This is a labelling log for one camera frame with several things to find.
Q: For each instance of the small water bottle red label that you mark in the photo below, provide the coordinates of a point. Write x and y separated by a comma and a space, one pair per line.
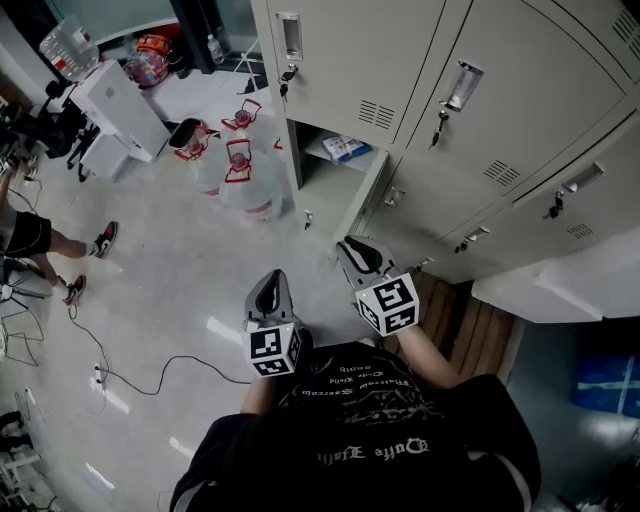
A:
216, 50

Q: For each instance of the red black white sneaker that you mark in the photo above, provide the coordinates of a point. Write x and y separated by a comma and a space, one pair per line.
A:
75, 290
104, 240

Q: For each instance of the wooden slat pallet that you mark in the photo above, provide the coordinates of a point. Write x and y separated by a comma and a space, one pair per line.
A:
465, 325

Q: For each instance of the colourful patterned backpack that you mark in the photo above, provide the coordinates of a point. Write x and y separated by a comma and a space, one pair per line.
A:
147, 70

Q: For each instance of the person's left forearm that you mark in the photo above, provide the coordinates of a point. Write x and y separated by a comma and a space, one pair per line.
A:
257, 395

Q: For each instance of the black office chair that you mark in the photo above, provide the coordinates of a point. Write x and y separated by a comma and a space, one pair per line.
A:
65, 130

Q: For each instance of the person's black t-shirt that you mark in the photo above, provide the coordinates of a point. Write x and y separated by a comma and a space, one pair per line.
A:
350, 440

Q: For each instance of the grey metal locker cabinet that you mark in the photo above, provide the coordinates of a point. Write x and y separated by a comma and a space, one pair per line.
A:
500, 125

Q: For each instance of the large clear water bottle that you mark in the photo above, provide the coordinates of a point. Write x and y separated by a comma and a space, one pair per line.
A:
70, 47

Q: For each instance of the blue white packet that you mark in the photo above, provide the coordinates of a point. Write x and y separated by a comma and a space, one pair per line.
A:
345, 147

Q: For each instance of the white metal stand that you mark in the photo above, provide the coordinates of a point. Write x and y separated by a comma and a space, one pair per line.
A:
250, 65

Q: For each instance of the blue wrapped bundle white tape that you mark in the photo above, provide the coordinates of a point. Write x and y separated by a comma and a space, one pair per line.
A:
610, 385

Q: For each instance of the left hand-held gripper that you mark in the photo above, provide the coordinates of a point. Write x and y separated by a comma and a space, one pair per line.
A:
272, 345

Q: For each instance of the person's right forearm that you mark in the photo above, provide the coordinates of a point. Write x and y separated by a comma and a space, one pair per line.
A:
430, 355

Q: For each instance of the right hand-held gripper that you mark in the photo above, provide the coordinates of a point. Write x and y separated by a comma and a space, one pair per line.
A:
395, 305

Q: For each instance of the white water dispenser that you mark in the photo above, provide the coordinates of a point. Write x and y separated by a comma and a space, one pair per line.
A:
125, 110

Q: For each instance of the white power strip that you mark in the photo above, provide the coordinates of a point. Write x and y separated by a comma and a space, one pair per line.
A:
100, 375

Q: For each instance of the orange black bag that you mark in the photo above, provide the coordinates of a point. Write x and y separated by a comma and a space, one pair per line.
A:
155, 44

